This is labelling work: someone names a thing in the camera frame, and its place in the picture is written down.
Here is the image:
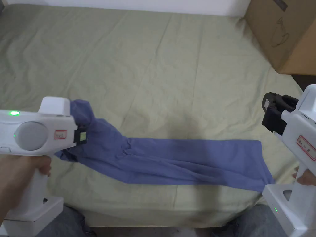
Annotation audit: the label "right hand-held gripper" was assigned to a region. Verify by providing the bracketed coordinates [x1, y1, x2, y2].
[261, 84, 316, 237]

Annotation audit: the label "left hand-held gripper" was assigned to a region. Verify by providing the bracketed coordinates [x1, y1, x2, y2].
[0, 97, 89, 222]

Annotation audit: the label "blue shirt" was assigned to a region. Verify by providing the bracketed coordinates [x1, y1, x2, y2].
[54, 98, 276, 193]

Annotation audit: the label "person's right hand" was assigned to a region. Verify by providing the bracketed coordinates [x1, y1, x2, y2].
[292, 166, 316, 186]

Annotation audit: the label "person's left hand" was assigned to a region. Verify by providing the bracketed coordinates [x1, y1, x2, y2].
[0, 155, 52, 218]

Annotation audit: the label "brown cardboard carton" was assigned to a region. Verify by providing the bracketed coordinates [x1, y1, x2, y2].
[243, 0, 316, 75]

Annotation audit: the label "person's legs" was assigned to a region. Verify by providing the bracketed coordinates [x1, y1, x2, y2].
[42, 203, 281, 237]

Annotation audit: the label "bed with pale green sheet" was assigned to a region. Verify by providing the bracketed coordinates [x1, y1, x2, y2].
[0, 3, 307, 228]

